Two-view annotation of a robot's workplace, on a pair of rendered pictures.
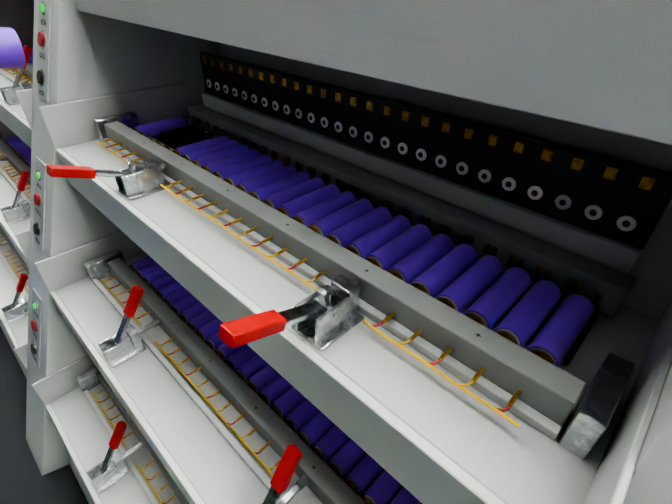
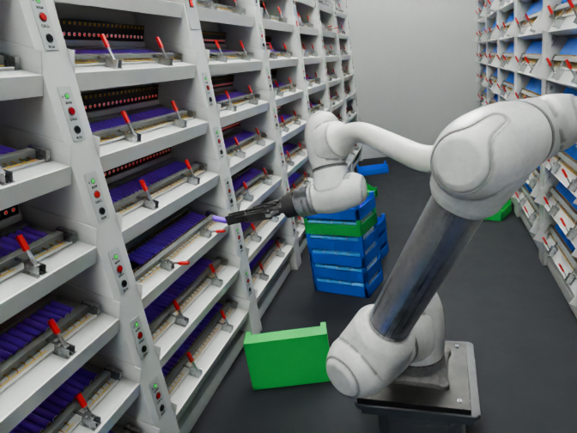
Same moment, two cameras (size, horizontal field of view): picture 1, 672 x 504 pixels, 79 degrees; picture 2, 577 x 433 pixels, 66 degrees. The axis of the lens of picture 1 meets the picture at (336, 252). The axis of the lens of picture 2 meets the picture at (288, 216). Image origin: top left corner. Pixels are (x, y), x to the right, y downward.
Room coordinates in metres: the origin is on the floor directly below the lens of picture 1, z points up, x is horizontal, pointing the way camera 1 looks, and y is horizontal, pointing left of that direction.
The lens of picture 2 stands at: (0.37, 1.56, 1.08)
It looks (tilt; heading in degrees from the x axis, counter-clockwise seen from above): 18 degrees down; 254
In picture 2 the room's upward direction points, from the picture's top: 10 degrees counter-clockwise
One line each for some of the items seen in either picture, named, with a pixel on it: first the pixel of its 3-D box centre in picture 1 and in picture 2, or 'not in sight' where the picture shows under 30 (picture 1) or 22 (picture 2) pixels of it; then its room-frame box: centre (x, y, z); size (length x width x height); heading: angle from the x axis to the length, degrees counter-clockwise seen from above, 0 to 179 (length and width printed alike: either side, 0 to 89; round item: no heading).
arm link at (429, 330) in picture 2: not in sight; (411, 318); (-0.21, 0.62, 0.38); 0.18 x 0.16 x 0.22; 22
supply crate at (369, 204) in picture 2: not in sight; (338, 204); (-0.45, -0.34, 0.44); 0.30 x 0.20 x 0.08; 129
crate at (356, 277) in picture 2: not in sight; (346, 264); (-0.45, -0.34, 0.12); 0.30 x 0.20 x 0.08; 129
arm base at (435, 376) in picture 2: not in sight; (416, 354); (-0.23, 0.60, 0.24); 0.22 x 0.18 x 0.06; 50
